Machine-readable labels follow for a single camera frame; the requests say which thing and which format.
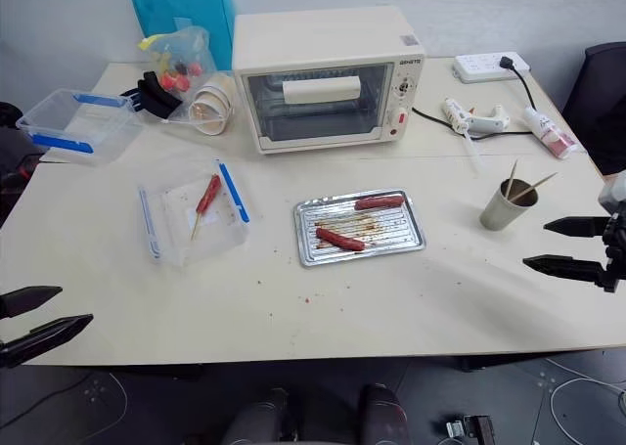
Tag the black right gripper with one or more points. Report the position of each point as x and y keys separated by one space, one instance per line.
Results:
x=616 y=254

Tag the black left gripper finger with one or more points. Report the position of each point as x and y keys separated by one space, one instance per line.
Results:
x=46 y=335
x=29 y=299

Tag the thin wooden stick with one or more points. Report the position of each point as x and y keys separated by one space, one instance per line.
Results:
x=535 y=185
x=512 y=178

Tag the sausage on wooden skewer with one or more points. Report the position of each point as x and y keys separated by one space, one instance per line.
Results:
x=209 y=194

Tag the steel cup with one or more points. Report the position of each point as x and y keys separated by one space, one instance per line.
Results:
x=506 y=212

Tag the white bottle with pink label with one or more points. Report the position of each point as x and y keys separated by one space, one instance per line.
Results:
x=550 y=132

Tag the black chair with red trim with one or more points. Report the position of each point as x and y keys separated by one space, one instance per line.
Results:
x=12 y=161

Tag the clear glue stick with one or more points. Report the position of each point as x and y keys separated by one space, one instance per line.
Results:
x=472 y=151

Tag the black office chair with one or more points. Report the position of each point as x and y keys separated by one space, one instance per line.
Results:
x=601 y=98

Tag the white glue gun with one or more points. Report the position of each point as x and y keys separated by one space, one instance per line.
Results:
x=484 y=117

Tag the clear box with blue clips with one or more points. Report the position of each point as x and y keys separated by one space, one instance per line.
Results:
x=195 y=225
x=83 y=122

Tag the silver metal baking tray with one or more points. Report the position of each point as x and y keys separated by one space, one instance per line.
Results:
x=391 y=235

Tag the white power strip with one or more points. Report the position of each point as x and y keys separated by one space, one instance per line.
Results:
x=481 y=68

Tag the red grilled sausage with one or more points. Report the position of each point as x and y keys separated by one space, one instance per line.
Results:
x=340 y=239
x=379 y=202

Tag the black device on floor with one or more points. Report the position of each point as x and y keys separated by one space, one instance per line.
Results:
x=472 y=430

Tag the dark rounded shape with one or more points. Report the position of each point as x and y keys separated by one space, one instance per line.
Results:
x=259 y=418
x=386 y=415

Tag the black clip tool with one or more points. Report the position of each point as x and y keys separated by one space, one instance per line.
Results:
x=156 y=95

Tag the stack of paper cups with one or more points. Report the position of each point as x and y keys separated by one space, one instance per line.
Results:
x=210 y=107

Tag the clear bag of colourful toys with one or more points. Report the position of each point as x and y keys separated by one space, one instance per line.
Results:
x=183 y=56

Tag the teal fabric bag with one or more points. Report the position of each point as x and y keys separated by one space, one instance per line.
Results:
x=171 y=0

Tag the cream toaster oven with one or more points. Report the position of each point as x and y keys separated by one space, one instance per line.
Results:
x=313 y=39

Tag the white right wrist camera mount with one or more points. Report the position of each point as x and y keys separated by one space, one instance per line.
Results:
x=615 y=194

